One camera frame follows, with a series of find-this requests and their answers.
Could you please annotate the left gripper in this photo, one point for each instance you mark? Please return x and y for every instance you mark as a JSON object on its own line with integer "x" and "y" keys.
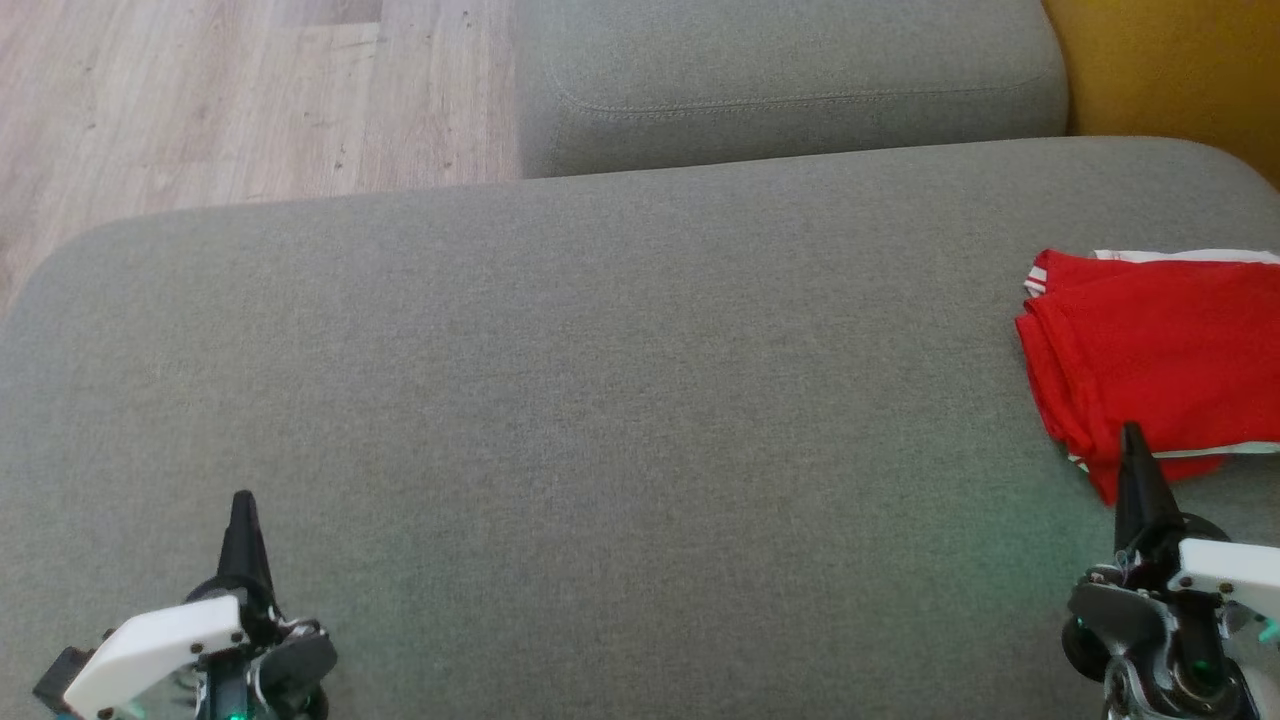
{"x": 160, "y": 650}

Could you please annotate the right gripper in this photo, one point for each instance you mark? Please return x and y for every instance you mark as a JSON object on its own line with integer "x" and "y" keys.
{"x": 1220, "y": 570}

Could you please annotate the red white basketball jersey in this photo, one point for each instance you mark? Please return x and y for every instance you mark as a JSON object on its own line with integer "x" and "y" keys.
{"x": 1150, "y": 350}

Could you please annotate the large grey sofa seat cushion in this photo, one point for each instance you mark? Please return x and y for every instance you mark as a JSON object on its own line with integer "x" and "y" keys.
{"x": 600, "y": 400}

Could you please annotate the yellow sofa backrest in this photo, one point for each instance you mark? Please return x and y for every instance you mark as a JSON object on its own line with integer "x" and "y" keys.
{"x": 1180, "y": 70}

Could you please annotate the small grey sofa cushion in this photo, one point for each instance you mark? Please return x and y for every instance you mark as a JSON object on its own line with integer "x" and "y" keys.
{"x": 800, "y": 80}

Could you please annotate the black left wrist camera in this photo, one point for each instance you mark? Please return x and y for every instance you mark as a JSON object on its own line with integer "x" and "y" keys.
{"x": 65, "y": 675}

